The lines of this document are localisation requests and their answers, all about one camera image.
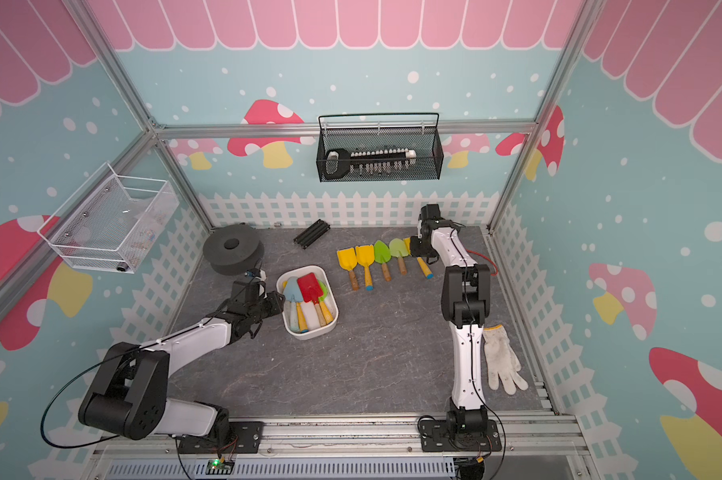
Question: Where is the light green shovel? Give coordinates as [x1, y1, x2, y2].
[388, 238, 409, 275]

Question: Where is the green shovel wooden handle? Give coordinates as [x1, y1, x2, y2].
[373, 240, 392, 282]

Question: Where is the light blue shovel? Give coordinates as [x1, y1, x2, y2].
[283, 277, 308, 334]

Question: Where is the yellow shovel blue tip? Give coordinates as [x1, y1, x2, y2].
[355, 245, 374, 291]

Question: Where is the white plastic storage box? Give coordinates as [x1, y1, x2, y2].
[276, 265, 339, 340]

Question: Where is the red shovel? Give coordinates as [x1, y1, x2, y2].
[297, 273, 332, 327]

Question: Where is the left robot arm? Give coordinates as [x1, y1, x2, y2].
[75, 277, 285, 451]

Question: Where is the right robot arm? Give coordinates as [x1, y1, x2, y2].
[411, 217, 501, 452]

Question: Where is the dark grey foam roll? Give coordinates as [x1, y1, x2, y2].
[202, 224, 265, 276]

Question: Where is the black ribbed bar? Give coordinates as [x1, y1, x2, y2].
[293, 219, 331, 249]

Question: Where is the black socket bit holder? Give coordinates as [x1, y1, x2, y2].
[323, 148, 417, 180]

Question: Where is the white work glove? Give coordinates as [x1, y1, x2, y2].
[482, 325, 529, 395]

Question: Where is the small green circuit board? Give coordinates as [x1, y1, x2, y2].
[205, 458, 235, 476]

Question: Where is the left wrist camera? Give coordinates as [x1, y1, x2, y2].
[245, 268, 267, 296]

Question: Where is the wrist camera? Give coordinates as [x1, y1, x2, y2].
[245, 268, 267, 296]
[418, 204, 443, 239]

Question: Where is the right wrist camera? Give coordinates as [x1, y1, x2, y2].
[418, 204, 443, 239]

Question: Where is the red cable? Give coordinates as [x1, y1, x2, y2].
[465, 247, 500, 277]

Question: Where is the black mesh wall basket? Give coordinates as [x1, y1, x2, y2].
[316, 112, 444, 182]

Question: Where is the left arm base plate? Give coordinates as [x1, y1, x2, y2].
[179, 421, 265, 455]

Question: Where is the white wire wall basket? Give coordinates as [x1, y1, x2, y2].
[37, 163, 180, 274]

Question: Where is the grey slotted cable duct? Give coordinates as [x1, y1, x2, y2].
[100, 457, 457, 479]

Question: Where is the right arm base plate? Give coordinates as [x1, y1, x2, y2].
[416, 415, 503, 454]

